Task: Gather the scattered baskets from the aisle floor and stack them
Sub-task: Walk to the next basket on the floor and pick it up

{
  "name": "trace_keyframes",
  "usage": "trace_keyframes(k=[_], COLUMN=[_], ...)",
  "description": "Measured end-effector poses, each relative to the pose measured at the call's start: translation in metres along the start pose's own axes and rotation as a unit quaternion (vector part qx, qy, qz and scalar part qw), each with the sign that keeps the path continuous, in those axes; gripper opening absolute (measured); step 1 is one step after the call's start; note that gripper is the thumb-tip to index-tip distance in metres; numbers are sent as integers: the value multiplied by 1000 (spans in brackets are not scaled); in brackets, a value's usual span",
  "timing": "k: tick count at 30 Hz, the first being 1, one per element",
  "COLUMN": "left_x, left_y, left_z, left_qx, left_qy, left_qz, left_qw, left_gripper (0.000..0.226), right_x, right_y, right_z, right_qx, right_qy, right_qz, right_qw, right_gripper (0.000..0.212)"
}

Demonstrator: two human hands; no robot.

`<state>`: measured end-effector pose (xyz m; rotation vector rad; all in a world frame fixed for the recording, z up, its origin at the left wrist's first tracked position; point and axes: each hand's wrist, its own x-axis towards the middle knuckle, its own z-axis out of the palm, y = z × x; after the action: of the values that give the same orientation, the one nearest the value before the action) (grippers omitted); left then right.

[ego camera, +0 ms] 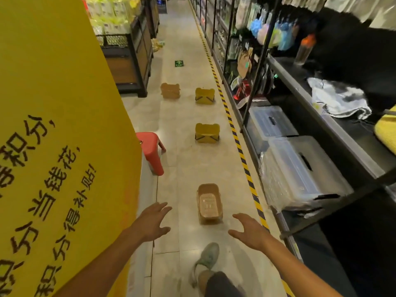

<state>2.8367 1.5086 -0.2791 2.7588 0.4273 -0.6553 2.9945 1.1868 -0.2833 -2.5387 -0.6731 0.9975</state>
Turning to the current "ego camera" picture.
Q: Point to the brown rectangular basket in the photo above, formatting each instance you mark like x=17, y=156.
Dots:
x=210, y=190
x=170, y=91

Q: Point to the dark distant shelving unit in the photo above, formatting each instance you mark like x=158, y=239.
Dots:
x=139, y=58

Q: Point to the yellow black hazard tape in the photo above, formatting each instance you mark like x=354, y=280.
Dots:
x=244, y=167

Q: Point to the person's left forearm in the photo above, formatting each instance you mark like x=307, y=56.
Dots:
x=99, y=272

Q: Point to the yellow rectangular basket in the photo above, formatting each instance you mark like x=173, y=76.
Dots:
x=204, y=95
x=207, y=129

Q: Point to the yellow square pillar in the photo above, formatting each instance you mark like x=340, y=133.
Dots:
x=62, y=89

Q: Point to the person's right leg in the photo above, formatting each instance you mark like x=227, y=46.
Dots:
x=204, y=278

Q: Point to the pile of yellow floor packets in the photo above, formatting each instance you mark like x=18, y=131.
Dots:
x=157, y=44

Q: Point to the clear bottle orange cap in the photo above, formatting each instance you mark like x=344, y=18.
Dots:
x=304, y=49

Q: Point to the red plastic stool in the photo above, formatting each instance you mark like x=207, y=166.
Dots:
x=151, y=145

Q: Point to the rows of assorted hanging goods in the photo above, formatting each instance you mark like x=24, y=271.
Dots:
x=244, y=68

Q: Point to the white bundled item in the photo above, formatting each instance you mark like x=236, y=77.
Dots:
x=340, y=98

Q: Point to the person's right shoe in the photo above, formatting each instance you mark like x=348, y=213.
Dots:
x=207, y=258

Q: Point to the person's left hand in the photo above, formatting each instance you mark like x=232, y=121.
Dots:
x=151, y=225

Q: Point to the large clear storage box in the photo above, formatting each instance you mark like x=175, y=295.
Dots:
x=303, y=170

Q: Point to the person's right hand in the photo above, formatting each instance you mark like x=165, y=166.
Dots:
x=255, y=236

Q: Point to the small clear storage box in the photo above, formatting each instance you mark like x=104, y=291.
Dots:
x=272, y=120

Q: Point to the yellow bag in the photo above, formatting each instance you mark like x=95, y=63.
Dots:
x=386, y=129

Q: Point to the row of pastel bath puffs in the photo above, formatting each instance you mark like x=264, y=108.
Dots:
x=275, y=35

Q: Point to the person's dark shorts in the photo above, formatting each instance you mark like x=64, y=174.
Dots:
x=222, y=287

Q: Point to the green arrow floor sticker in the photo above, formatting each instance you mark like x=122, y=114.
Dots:
x=179, y=63

